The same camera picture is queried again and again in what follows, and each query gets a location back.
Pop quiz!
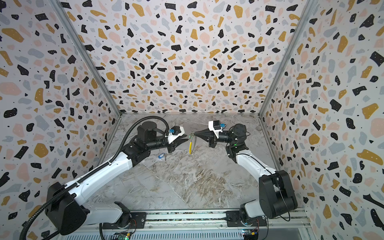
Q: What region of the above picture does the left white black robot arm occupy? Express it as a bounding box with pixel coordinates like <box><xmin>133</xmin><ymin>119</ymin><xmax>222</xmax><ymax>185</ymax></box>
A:
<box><xmin>45</xmin><ymin>121</ymin><xmax>187</xmax><ymax>236</ymax></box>

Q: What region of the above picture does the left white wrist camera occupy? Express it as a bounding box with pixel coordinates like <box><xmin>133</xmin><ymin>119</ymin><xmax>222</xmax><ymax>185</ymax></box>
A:
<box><xmin>167</xmin><ymin>126</ymin><xmax>185</xmax><ymax>144</ymax></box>

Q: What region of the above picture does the aluminium mounting rail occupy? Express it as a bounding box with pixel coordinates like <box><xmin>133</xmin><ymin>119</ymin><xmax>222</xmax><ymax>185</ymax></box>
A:
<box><xmin>55</xmin><ymin>208</ymin><xmax>311</xmax><ymax>233</ymax></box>

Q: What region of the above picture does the blue capped key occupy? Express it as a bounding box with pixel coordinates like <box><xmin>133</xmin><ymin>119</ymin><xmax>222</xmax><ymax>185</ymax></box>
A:
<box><xmin>158</xmin><ymin>153</ymin><xmax>166</xmax><ymax>160</ymax></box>

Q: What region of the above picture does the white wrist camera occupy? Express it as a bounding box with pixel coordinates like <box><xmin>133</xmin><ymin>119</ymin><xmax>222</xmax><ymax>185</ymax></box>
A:
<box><xmin>167</xmin><ymin>126</ymin><xmax>185</xmax><ymax>144</ymax></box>
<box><xmin>208</xmin><ymin>120</ymin><xmax>226</xmax><ymax>139</ymax></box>

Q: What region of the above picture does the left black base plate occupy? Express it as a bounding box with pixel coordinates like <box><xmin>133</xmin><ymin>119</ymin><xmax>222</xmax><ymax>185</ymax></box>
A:
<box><xmin>102</xmin><ymin>212</ymin><xmax>147</xmax><ymax>230</ymax></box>

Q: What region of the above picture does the left green circuit board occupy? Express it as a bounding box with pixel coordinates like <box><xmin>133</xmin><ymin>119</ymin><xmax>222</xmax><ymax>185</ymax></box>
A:
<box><xmin>117</xmin><ymin>232</ymin><xmax>134</xmax><ymax>240</ymax></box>

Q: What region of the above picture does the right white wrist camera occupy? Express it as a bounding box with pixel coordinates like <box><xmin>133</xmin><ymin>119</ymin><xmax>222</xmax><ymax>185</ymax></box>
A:
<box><xmin>208</xmin><ymin>120</ymin><xmax>226</xmax><ymax>139</ymax></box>

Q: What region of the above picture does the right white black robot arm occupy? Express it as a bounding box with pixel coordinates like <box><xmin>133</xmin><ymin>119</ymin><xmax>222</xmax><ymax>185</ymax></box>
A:
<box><xmin>194</xmin><ymin>121</ymin><xmax>298</xmax><ymax>224</ymax></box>

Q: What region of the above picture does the white slotted cable duct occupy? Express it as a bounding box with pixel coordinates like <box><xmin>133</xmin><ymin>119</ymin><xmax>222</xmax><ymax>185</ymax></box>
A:
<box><xmin>57</xmin><ymin>230</ymin><xmax>243</xmax><ymax>240</ymax></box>

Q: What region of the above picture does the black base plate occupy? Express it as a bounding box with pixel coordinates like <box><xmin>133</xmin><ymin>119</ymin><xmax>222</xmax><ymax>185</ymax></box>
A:
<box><xmin>225</xmin><ymin>210</ymin><xmax>267</xmax><ymax>228</ymax></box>
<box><xmin>102</xmin><ymin>212</ymin><xmax>147</xmax><ymax>230</ymax></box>

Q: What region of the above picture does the black corrugated cable conduit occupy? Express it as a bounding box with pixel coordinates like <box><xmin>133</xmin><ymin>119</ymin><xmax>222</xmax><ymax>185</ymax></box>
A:
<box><xmin>18</xmin><ymin>115</ymin><xmax>170</xmax><ymax>240</ymax></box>

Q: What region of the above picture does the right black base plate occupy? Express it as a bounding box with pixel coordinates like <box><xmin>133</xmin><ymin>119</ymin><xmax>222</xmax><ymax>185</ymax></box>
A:
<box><xmin>225</xmin><ymin>210</ymin><xmax>267</xmax><ymax>228</ymax></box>

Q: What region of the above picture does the right circuit board with wires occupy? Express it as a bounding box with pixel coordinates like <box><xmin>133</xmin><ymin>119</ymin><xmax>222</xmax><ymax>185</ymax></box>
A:
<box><xmin>242</xmin><ymin>229</ymin><xmax>259</xmax><ymax>240</ymax></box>

